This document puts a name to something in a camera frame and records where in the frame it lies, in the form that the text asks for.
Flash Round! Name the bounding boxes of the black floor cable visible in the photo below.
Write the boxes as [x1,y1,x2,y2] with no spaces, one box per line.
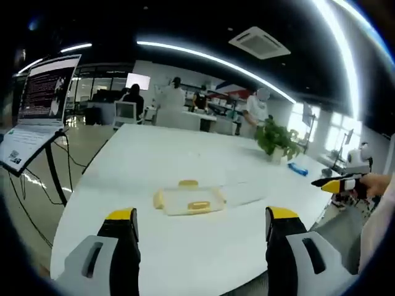
[9,132,92,247]

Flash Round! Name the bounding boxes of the blue packet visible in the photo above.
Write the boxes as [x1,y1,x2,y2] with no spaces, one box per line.
[288,162,309,176]

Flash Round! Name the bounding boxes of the white office chair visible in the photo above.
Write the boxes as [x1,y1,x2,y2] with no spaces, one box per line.
[112,101,138,129]

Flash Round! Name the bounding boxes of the green potted plant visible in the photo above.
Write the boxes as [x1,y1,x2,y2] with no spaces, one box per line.
[253,118,305,164]

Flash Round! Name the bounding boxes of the long ceiling light strip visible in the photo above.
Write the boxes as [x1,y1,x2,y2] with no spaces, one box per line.
[136,39,297,104]

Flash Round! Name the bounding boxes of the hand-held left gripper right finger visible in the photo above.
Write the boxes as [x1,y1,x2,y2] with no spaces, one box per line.
[265,206,360,296]

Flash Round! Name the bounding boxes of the short ceiling light strip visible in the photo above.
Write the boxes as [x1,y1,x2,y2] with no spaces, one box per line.
[60,43,93,54]

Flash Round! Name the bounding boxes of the ceiling air conditioner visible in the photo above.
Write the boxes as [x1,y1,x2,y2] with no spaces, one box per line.
[228,26,291,59]

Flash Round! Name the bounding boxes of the black laptop stand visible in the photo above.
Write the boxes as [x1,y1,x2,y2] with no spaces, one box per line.
[9,129,75,207]

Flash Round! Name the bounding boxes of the clear container with yellow plastic buckles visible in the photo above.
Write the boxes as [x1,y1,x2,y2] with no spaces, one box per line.
[153,179,228,216]

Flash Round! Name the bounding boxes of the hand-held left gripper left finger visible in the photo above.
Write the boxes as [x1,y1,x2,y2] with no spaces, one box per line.
[51,208,142,296]

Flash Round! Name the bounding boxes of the wide ceiling light strip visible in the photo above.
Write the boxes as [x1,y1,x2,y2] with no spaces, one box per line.
[311,0,362,121]

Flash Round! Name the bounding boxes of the open laptop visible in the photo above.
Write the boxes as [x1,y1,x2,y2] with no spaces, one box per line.
[0,54,83,177]

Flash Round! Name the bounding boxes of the wall screen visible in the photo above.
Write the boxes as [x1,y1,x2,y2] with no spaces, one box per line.
[126,73,151,91]

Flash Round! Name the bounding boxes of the person's right hand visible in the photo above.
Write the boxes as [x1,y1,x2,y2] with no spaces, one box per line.
[361,173,391,198]

